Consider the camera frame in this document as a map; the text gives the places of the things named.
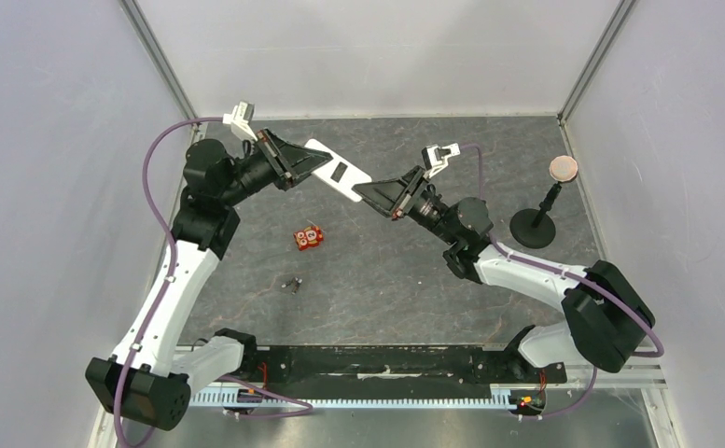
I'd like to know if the white slotted cable duct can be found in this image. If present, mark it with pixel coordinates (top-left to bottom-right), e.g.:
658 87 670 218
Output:
189 385 517 411

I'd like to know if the red battery pack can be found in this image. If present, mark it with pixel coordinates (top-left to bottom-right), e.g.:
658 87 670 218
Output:
293 225 324 251

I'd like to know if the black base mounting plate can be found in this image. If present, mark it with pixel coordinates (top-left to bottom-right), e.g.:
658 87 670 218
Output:
234 344 567 399

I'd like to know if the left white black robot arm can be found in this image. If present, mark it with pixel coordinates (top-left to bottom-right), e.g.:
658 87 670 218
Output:
85 129 337 430

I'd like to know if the black stand with pink disc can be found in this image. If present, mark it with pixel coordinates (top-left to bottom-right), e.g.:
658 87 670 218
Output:
509 155 579 249

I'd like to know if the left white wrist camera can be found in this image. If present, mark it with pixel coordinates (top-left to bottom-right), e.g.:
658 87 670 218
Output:
222 101 258 142

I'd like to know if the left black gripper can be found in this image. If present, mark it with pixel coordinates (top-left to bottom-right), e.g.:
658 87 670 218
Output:
218 126 329 207

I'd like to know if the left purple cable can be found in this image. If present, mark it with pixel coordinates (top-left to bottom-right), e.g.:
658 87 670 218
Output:
114 117 226 448

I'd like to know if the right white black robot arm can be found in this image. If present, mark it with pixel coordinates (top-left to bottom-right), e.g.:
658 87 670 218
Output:
353 166 664 381

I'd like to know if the white remote control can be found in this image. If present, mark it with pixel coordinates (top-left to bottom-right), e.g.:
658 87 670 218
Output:
305 139 372 203

